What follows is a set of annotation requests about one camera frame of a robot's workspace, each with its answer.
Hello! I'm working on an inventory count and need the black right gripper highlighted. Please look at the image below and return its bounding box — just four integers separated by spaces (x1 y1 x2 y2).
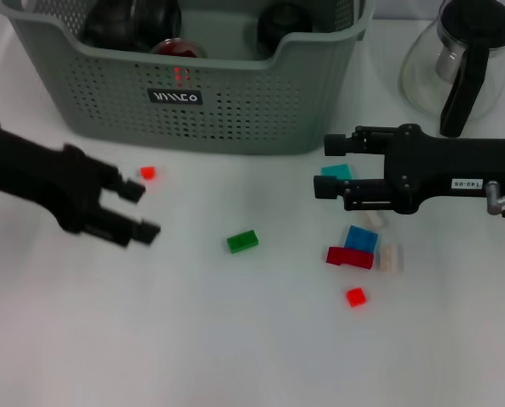
313 124 505 216

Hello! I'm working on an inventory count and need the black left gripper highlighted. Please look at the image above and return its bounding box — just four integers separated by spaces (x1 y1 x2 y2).
0 120 163 248

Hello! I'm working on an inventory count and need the dark red long brick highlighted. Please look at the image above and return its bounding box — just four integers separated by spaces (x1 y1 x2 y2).
326 246 375 270

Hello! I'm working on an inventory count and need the green rectangular brick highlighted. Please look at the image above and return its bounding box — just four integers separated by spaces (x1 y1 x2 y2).
226 230 261 254

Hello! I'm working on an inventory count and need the glass teacup black base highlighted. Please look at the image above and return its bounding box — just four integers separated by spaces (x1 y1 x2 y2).
129 0 182 54
82 0 139 50
256 2 315 59
149 36 208 59

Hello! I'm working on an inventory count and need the orange-red brick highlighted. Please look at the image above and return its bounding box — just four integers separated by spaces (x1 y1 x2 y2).
155 39 197 86

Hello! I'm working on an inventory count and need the grey perforated storage bin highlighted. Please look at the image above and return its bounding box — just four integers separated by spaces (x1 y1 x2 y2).
6 0 376 154

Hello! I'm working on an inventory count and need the teal square brick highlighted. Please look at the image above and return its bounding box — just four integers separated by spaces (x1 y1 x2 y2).
320 164 353 181

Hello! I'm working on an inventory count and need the blue square brick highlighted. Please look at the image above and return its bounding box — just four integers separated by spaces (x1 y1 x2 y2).
344 225 380 254

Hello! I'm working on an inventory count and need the red square flat brick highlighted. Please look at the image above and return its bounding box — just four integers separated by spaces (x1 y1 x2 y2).
345 287 369 309

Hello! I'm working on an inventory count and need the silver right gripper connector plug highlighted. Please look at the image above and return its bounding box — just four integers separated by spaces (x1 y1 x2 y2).
485 181 505 217

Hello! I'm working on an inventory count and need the glass teapot black handle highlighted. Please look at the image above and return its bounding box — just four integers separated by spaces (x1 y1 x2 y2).
398 0 505 139

